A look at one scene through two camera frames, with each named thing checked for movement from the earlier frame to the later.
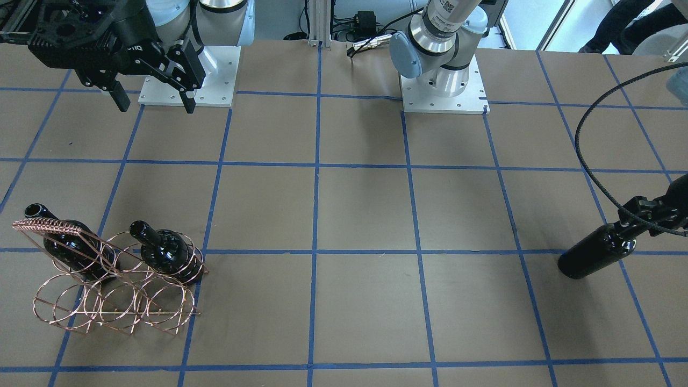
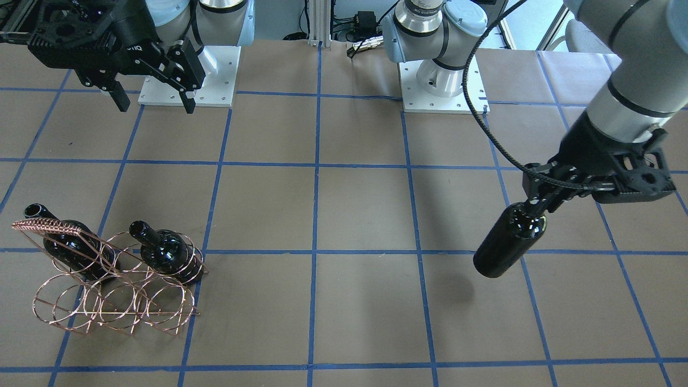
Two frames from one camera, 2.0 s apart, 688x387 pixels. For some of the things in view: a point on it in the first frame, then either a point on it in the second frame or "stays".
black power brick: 365,23 stays
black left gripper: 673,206 -> 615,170
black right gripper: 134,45 stays
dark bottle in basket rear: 84,253 stays
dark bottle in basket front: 168,253 stays
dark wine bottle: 604,246 -> 518,226
